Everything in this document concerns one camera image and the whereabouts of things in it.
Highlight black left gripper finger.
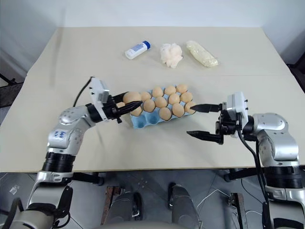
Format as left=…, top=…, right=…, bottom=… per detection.
left=112, top=92, right=130, bottom=102
left=116, top=101, right=144, bottom=118

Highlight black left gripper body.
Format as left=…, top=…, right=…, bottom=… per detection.
left=103, top=95, right=123, bottom=125

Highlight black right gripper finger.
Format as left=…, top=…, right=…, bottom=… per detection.
left=186, top=130, right=225, bottom=146
left=190, top=103, right=224, bottom=114

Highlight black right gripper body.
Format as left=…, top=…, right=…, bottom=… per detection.
left=215, top=102, right=242, bottom=139

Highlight blue egg carton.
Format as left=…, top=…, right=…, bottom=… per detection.
left=129, top=83, right=199, bottom=131

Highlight white bottle with blue cap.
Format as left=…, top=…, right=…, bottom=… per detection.
left=124, top=40, right=152, bottom=61

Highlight clear bag white contents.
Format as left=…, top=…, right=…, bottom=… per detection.
left=185, top=40, right=220, bottom=68

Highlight crumpled white cloth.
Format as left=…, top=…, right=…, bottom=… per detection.
left=159, top=42, right=184, bottom=69

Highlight dark rounded robot leg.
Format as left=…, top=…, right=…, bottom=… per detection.
left=107, top=191, right=144, bottom=229
left=167, top=182, right=203, bottom=229

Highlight rusty metal bar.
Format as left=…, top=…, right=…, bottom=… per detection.
left=101, top=186, right=120, bottom=225
left=229, top=192, right=248, bottom=229

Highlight dark object beside table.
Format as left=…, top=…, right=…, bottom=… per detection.
left=285, top=31, right=305, bottom=94

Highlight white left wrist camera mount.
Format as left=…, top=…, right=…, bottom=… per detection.
left=89, top=77, right=112, bottom=120

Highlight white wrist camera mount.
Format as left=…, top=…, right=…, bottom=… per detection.
left=226, top=91, right=250, bottom=139
left=89, top=77, right=112, bottom=120

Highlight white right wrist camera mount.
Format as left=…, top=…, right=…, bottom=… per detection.
left=226, top=91, right=250, bottom=139

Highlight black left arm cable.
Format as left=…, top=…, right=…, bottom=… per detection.
left=72, top=76, right=94, bottom=107

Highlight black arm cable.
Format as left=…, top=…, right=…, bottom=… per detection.
left=72, top=76, right=94, bottom=107
left=236, top=130, right=273, bottom=229

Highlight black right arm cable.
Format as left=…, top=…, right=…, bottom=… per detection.
left=236, top=130, right=273, bottom=229

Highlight black table leg bracket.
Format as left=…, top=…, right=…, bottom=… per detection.
left=223, top=167, right=258, bottom=183
left=71, top=171, right=105, bottom=187

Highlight white floor cable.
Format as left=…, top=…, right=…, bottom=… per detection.
left=197, top=187, right=230, bottom=208

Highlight black metal frame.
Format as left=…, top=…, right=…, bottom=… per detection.
left=0, top=73, right=25, bottom=125

